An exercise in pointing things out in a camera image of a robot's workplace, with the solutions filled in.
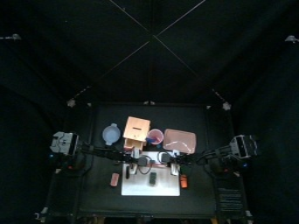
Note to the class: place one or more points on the dark green toy sushi piece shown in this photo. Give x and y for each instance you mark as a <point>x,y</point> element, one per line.
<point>153,174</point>
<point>153,178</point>
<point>153,183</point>

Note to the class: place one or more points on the small blue toy item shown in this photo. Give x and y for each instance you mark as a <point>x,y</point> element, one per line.
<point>150,140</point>

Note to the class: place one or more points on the light wooden toy box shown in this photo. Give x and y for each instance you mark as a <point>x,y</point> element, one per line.
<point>137,129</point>

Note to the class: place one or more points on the pink plastic cup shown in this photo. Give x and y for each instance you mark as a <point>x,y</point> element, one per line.
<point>157,136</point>

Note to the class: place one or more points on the small orange toy block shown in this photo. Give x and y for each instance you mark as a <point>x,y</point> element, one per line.
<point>183,181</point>

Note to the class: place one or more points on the silver frame corner bracket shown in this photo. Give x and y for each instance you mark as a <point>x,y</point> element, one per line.
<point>71,102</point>
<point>226,106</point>
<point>149,102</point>

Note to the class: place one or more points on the pink rectangular plate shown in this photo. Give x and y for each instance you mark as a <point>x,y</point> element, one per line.
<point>179,141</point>

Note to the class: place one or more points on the silver frame clamp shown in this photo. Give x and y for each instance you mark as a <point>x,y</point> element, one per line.
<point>15,37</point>
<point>292,38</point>

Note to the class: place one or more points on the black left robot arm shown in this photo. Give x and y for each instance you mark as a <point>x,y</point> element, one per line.
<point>101,152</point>

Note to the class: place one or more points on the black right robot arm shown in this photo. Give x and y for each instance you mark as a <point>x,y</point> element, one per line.
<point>210,154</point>

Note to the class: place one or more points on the small pink toy block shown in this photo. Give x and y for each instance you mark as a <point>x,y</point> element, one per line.
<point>114,179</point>

